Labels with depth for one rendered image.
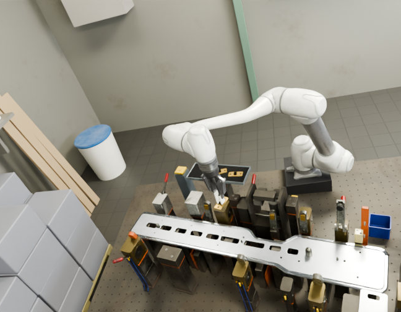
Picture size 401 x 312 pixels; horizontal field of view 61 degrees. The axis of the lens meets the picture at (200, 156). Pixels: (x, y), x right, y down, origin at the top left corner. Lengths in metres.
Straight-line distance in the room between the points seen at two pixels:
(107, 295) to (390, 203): 1.83
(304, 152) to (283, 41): 2.33
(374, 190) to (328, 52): 2.41
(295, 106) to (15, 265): 1.96
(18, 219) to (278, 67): 3.33
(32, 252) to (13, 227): 0.24
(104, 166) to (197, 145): 2.98
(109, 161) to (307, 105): 3.03
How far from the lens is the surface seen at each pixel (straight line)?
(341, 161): 2.17
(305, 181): 2.37
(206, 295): 2.07
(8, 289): 2.55
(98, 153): 4.19
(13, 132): 3.60
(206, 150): 1.42
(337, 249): 1.76
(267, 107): 1.73
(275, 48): 4.39
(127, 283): 2.31
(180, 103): 4.83
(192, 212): 2.00
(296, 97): 1.71
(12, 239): 2.52
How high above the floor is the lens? 2.43
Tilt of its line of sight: 36 degrees down
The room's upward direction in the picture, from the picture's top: 19 degrees counter-clockwise
